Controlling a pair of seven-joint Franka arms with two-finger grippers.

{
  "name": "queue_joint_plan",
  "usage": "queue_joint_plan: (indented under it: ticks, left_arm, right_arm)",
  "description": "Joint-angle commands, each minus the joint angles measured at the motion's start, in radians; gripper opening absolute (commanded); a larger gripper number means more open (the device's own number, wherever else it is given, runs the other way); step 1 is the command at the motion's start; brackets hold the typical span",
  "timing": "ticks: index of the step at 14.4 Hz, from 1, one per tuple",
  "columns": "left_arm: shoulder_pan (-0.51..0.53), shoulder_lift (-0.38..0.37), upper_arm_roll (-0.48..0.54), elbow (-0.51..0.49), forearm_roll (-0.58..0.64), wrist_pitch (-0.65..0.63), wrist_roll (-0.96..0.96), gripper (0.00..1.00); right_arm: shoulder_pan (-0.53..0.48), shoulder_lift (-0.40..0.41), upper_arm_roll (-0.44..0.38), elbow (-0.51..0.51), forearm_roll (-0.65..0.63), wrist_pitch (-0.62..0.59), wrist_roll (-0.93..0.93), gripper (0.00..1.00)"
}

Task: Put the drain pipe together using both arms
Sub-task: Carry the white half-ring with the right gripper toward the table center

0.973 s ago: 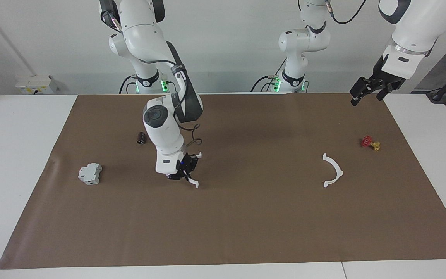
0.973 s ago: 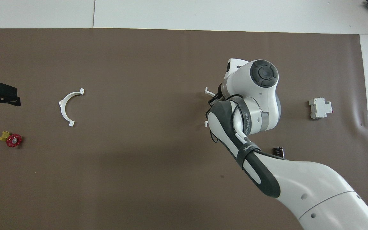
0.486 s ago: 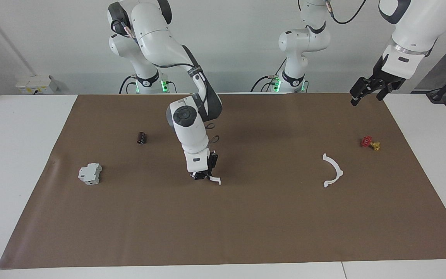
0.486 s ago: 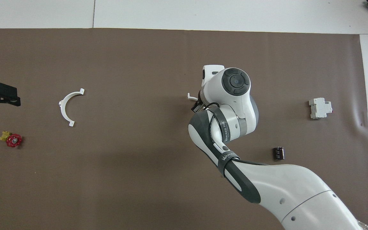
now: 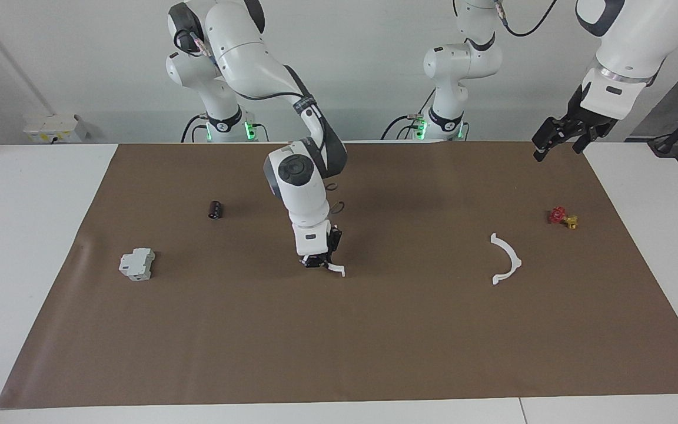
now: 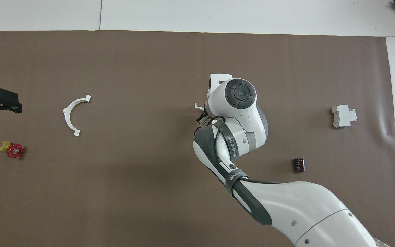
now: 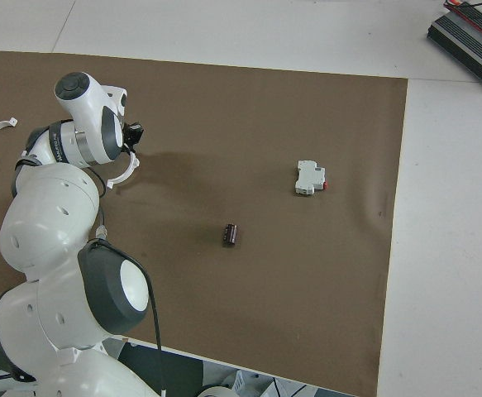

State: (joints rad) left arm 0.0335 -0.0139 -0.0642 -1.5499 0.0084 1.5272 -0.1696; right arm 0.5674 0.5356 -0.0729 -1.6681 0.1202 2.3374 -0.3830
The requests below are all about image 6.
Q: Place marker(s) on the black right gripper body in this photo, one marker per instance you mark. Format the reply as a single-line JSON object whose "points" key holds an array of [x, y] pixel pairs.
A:
{"points": [[204, 119]]}

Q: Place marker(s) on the white half pipe clamp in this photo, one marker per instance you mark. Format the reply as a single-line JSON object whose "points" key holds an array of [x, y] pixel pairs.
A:
{"points": [[67, 118], [199, 108]]}

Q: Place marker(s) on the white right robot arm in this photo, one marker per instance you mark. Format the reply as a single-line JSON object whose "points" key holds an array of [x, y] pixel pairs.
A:
{"points": [[303, 209]]}

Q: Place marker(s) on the red handwheel brass valve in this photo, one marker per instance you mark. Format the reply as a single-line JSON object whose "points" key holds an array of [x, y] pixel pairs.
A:
{"points": [[14, 151]]}

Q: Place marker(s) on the black cylindrical capacitor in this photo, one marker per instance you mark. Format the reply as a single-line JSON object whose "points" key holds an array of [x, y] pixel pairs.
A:
{"points": [[299, 164]]}

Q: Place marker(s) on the brown paper table mat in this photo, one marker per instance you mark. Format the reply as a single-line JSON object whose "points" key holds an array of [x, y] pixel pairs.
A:
{"points": [[115, 188]]}

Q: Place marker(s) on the white circuit breaker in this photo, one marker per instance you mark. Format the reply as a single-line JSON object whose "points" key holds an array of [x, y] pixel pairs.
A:
{"points": [[343, 116]]}

